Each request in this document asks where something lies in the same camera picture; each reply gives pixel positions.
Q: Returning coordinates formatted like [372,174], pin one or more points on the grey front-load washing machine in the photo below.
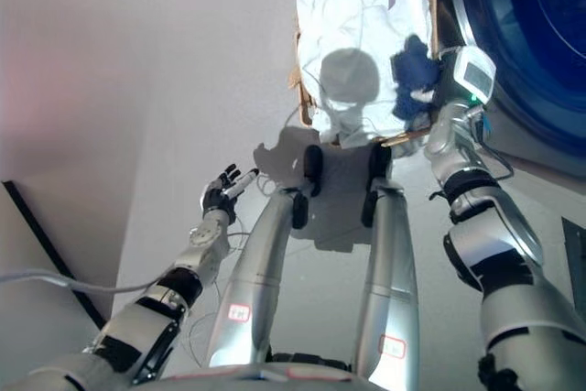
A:
[526,43]

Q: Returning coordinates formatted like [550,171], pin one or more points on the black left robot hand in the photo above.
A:
[224,194]

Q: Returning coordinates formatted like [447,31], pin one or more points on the silver left robot leg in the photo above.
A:
[256,281]

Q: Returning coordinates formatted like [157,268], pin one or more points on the grey robot torso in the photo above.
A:
[256,379]

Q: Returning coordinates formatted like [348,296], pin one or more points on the black right robot foot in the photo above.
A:
[380,163]

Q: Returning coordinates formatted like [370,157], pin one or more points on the black left robot foot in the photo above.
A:
[313,162]

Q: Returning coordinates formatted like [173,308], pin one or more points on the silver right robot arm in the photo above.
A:
[494,249]

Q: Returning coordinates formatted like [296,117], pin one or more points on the white clothes pile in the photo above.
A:
[352,29]

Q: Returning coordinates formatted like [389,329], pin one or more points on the black robot foot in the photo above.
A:
[313,162]
[380,163]

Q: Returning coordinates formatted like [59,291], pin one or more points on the woven brown laundry basket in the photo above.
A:
[432,6]

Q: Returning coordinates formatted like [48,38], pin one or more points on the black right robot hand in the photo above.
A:
[474,72]

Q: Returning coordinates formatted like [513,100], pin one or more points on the dark blue garment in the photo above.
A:
[414,77]

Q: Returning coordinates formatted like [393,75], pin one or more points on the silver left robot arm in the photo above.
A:
[151,304]

